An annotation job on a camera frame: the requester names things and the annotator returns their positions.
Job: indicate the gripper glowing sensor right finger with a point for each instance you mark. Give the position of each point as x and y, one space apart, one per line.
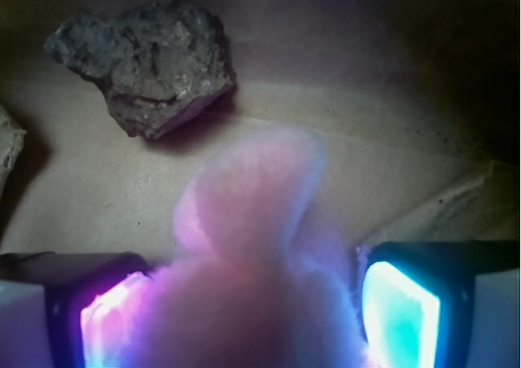
442 304

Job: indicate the brown grey rock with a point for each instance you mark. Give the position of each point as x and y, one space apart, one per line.
157 66

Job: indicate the brown paper bag bin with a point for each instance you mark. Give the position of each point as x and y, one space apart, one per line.
409 96

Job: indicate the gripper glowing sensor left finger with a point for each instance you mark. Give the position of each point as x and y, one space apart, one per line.
70 282

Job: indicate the pink plush bunny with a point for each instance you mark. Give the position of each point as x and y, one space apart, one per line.
260 282

